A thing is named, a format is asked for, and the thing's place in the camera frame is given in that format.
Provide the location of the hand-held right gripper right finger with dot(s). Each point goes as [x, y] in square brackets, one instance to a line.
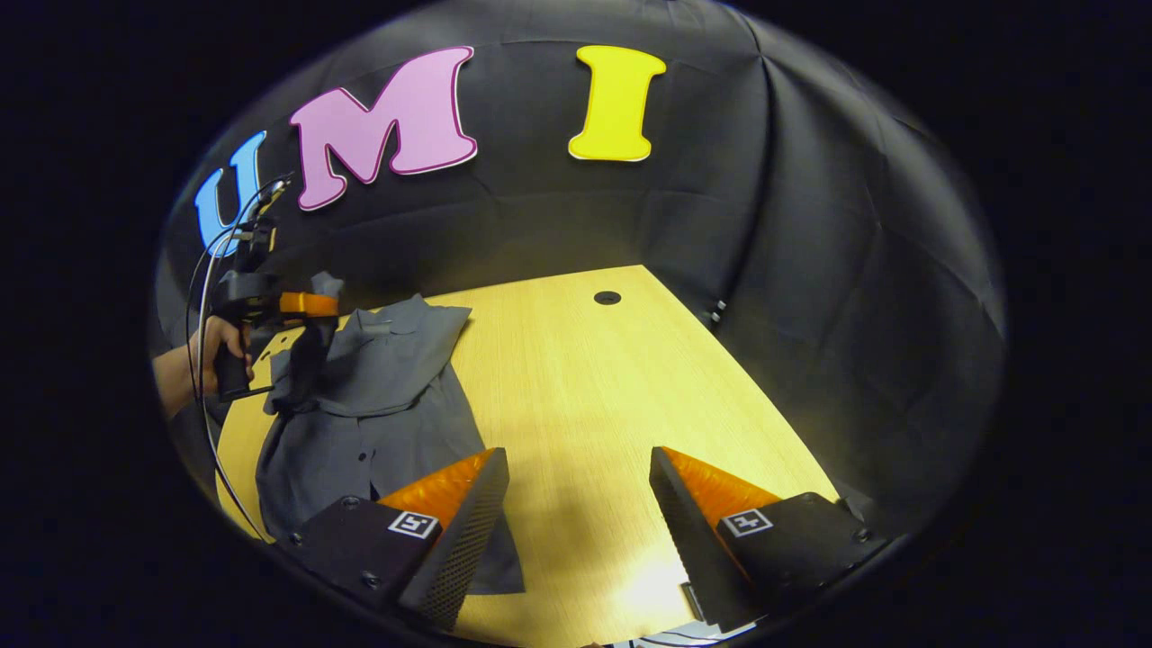
[684, 531]

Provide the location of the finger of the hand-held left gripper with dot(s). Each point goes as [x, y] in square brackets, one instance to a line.
[310, 303]

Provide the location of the grey collared shirt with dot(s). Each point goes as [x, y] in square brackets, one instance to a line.
[387, 396]

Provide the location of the black backdrop cloth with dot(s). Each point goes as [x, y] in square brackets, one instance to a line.
[855, 270]

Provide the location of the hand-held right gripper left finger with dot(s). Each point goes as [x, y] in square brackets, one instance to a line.
[468, 531]

